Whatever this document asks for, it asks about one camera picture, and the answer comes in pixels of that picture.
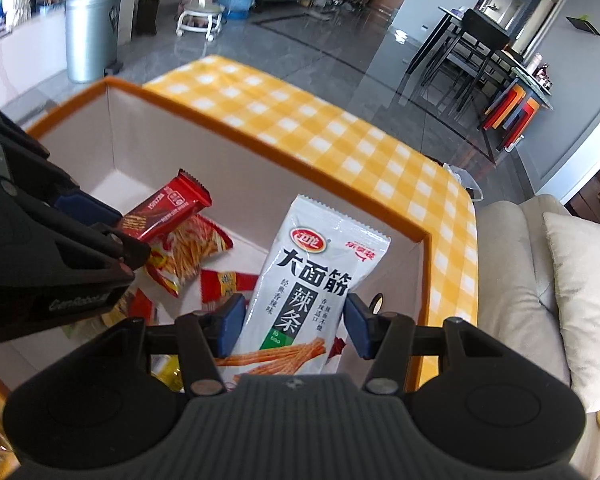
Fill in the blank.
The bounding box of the white cabinet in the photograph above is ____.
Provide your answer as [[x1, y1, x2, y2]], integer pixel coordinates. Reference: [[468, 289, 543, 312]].
[[0, 7, 69, 108]]

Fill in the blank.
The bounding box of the white plastic bag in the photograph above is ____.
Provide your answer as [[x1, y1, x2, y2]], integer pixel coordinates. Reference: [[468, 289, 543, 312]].
[[442, 162, 484, 202]]

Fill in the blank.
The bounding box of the clear red noodle snack packet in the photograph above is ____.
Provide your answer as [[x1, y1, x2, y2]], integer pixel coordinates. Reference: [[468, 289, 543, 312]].
[[144, 214, 234, 299]]

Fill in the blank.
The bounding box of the white wheeled stool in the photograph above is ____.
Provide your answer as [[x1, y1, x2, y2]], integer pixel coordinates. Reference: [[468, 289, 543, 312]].
[[176, 2, 226, 42]]

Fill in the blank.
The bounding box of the yellow snack packet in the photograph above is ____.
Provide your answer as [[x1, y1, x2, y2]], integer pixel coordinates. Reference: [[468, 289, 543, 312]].
[[151, 354, 187, 392]]

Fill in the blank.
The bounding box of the stack of colourful stools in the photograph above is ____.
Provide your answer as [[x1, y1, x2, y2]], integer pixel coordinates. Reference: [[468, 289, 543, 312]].
[[482, 82, 542, 152]]

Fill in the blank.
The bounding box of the yellow checkered tablecloth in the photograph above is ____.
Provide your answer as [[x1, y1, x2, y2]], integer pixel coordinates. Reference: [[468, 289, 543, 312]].
[[142, 55, 481, 391]]

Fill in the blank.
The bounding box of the red wafer bar packet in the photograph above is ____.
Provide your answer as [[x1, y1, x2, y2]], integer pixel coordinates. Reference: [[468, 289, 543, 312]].
[[116, 168, 213, 244]]

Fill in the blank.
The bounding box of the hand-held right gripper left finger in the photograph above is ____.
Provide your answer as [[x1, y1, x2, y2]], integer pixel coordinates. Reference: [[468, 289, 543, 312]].
[[87, 294, 247, 396]]

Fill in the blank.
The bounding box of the black dining chair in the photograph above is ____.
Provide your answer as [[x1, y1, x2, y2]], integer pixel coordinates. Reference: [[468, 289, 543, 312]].
[[420, 7, 512, 107]]

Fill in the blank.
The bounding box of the orange cardboard box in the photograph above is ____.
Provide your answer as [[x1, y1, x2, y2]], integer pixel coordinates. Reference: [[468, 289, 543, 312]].
[[0, 77, 433, 466]]

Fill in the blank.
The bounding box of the grey sofa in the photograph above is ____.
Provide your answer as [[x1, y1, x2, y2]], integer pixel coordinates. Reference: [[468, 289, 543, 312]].
[[414, 194, 600, 480]]

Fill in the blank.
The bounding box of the glass dining table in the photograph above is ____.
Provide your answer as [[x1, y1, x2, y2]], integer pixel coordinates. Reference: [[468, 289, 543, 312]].
[[410, 4, 556, 111]]

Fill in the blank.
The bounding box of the beige cushion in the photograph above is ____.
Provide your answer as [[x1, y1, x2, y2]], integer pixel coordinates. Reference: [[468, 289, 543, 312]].
[[542, 210, 600, 387]]

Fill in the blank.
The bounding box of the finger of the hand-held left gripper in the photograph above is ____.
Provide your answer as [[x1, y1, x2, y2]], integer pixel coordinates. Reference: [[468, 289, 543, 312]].
[[0, 94, 124, 227], [79, 224, 152, 280]]

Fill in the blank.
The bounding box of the grey trash can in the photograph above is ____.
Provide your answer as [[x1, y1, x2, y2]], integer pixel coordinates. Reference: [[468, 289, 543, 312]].
[[65, 0, 124, 84]]

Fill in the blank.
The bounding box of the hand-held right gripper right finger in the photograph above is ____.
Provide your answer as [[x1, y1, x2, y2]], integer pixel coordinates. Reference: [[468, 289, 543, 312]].
[[343, 294, 511, 395]]

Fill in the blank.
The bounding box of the white spicy strip packet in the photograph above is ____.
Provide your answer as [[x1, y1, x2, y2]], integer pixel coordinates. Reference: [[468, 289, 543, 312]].
[[214, 193, 392, 379]]

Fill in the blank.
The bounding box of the large red snack packet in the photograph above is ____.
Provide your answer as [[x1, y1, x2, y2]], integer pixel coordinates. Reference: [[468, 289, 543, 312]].
[[199, 268, 261, 313]]

